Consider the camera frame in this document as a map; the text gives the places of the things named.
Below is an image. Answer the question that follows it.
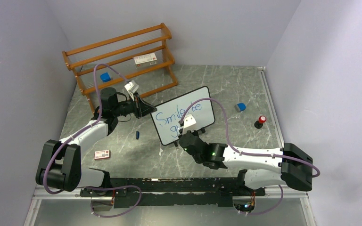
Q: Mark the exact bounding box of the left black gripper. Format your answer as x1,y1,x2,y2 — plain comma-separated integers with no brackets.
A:
112,91,156,119

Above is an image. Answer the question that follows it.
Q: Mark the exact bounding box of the white whiteboard black frame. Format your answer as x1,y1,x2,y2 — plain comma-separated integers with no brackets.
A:
151,86,215,145

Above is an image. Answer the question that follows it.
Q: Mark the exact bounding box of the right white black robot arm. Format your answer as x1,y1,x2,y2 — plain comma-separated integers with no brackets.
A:
179,132,313,195

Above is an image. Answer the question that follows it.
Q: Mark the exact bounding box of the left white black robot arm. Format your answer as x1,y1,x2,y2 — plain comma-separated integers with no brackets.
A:
35,87,157,196

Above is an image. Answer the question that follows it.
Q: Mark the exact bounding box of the blue grey whiteboard eraser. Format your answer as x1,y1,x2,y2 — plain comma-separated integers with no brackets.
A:
234,103,246,112

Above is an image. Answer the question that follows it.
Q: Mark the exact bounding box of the orange wooden shelf rack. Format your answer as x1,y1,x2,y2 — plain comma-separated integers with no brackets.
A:
62,23,179,111

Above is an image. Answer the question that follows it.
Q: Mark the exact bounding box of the blue cube on shelf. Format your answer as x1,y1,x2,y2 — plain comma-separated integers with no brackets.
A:
100,72,112,82

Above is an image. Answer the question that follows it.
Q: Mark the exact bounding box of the white red box on shelf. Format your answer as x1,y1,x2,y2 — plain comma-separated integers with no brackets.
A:
133,53,157,69

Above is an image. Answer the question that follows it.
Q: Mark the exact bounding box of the red white box on table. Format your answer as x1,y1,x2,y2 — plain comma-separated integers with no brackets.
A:
94,150,110,160

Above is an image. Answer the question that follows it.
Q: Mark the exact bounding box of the red black bottle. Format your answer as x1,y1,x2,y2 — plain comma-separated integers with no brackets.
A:
254,115,267,129

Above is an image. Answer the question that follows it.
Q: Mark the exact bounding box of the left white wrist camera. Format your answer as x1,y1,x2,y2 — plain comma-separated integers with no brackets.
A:
124,80,139,101

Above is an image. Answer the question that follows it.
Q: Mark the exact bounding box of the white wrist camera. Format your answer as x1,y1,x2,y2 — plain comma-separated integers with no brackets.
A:
179,114,197,135
124,80,139,101

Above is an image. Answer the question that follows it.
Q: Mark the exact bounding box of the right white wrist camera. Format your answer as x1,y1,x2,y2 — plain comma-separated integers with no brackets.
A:
179,114,197,135

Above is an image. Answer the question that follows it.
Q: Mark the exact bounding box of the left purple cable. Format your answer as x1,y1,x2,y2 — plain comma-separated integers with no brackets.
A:
42,64,130,195

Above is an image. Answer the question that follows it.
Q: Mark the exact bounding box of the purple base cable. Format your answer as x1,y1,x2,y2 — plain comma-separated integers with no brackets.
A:
85,186,142,218

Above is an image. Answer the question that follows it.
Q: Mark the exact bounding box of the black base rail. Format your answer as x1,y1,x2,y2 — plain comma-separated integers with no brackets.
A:
80,177,265,209

